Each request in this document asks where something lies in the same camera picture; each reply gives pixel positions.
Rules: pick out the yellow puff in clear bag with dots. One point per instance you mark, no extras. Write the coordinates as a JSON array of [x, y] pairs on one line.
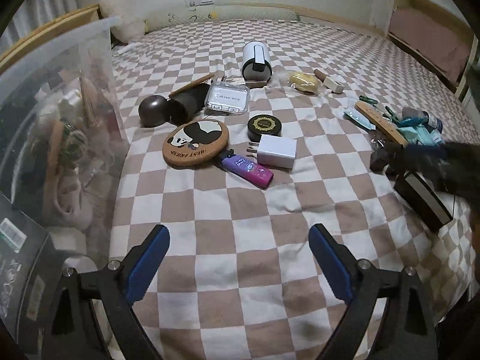
[[303, 80]]

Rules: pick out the blue blister pack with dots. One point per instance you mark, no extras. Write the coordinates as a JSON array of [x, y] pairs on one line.
[[356, 117]]

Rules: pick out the black printed carton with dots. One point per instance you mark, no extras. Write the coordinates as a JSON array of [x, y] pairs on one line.
[[30, 270]]

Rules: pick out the teal wet wipes pack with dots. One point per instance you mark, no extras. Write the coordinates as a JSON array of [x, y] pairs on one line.
[[416, 133]]

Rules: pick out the pink blanket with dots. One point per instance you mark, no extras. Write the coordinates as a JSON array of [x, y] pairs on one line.
[[427, 33]]

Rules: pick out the clear plastic case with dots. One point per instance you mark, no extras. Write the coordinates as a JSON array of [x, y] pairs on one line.
[[227, 97]]

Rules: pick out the wooden comb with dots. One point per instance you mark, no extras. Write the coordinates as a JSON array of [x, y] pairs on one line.
[[378, 120]]

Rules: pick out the green bolster pillow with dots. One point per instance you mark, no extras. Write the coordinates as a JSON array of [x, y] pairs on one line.
[[243, 13]]

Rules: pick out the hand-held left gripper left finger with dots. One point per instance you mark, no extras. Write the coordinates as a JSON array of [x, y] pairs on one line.
[[144, 266]]

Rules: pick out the brown lipstick tube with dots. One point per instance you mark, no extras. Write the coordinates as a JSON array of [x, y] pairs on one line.
[[320, 75]]

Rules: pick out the plain cork coaster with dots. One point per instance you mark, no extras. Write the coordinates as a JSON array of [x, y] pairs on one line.
[[191, 85]]

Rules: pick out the black hair wig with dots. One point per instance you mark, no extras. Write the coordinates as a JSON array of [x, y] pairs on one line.
[[450, 165]]

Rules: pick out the clear plastic storage box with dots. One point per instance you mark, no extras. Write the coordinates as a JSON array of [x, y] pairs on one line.
[[93, 45]]

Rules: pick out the green clip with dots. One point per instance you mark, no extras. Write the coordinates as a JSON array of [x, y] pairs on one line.
[[369, 100], [390, 114]]

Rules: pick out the white charger plug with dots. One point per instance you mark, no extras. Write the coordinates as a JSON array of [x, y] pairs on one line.
[[277, 152]]

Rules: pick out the black flat box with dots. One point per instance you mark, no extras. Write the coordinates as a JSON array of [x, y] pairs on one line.
[[416, 202]]

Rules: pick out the wooden alcove frame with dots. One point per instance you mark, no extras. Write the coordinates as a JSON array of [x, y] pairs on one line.
[[460, 63]]

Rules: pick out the wooden bed rail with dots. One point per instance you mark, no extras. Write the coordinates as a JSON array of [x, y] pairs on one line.
[[337, 17]]

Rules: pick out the white cylindrical appliance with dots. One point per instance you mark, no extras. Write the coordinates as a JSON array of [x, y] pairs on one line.
[[255, 58]]

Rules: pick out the purple lighter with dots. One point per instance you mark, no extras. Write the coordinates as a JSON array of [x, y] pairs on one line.
[[247, 170]]

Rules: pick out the wooden bedside shelf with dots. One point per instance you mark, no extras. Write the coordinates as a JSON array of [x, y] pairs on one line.
[[75, 17]]

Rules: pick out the white paper slip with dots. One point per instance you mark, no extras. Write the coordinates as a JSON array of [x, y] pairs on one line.
[[125, 48]]

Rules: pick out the small pale pink box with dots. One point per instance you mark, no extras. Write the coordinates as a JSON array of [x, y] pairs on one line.
[[333, 85]]

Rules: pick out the fluffy white pillow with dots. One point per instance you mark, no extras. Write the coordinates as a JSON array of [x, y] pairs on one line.
[[127, 26]]

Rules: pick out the black round tin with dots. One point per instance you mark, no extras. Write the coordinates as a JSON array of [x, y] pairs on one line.
[[264, 125]]

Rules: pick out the small silver box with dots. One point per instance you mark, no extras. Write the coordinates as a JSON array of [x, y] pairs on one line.
[[234, 80]]

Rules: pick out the black cylinder cup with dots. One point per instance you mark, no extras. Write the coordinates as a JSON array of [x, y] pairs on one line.
[[187, 103]]

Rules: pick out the dark blue bottle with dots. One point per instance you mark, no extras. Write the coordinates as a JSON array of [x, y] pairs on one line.
[[433, 122]]

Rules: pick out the dark metallic dome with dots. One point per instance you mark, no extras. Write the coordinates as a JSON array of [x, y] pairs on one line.
[[152, 110]]

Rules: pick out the panda cork coaster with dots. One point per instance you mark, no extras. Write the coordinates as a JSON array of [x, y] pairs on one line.
[[195, 142]]

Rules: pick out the white curtain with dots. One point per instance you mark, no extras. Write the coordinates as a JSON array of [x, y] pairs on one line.
[[45, 11]]

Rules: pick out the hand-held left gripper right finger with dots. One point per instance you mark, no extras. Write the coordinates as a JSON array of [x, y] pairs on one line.
[[332, 266]]

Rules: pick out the checkered bedsheet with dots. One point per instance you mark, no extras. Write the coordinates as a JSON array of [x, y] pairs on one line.
[[262, 195]]

